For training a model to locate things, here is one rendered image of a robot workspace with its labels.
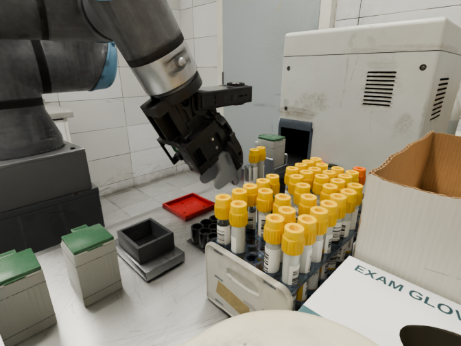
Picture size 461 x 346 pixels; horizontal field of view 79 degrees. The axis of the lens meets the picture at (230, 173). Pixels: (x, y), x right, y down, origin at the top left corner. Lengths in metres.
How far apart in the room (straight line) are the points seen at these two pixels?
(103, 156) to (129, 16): 2.48
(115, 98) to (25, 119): 2.15
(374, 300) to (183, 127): 0.28
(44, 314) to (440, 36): 0.59
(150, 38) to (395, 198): 0.28
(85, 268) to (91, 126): 2.41
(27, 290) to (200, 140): 0.24
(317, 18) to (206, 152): 1.74
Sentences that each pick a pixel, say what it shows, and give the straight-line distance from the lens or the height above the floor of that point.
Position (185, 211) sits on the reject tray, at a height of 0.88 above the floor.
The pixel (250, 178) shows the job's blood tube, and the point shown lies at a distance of 0.38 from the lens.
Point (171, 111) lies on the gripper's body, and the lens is 0.37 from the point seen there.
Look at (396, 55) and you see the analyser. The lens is 0.54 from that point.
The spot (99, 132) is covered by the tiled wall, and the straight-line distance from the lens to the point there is 2.73.
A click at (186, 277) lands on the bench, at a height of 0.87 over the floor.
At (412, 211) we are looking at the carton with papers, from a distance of 0.25.
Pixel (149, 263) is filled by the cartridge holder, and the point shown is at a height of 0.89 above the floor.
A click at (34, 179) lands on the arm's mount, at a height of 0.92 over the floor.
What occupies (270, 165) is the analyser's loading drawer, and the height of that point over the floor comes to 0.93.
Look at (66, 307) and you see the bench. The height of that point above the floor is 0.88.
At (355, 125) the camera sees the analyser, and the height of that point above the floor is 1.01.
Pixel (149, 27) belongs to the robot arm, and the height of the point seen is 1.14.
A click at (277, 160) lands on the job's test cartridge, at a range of 0.55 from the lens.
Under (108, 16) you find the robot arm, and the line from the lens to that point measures 0.35.
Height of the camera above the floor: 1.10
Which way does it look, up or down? 20 degrees down
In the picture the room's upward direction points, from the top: straight up
